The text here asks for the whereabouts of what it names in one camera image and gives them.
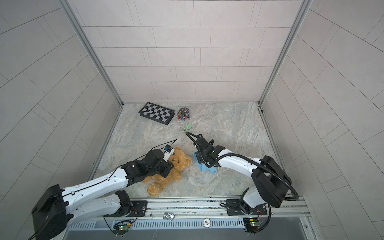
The black white chessboard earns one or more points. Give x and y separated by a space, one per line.
157 113

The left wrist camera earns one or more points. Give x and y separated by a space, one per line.
168 150

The circuit board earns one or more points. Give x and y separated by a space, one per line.
251 225
123 225

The bag of colourful pieces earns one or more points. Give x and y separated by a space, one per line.
183 114

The brown teddy bear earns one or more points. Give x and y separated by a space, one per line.
180 161

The aluminium mounting rail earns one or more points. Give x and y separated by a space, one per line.
183 208

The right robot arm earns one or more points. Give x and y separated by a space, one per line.
273 186

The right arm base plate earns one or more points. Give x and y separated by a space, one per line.
238 208

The silver metal clip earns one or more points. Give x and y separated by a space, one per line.
169 216

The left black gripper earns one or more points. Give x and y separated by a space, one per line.
167 169

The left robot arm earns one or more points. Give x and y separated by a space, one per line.
59 208

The light blue bear hoodie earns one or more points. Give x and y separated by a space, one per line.
204 165

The left circuit board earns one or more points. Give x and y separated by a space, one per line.
123 225

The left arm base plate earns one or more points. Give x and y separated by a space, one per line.
137 209

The small green pieces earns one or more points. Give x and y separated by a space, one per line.
187 127

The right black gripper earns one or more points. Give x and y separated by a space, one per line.
198 156

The right circuit board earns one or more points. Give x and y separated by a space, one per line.
251 225

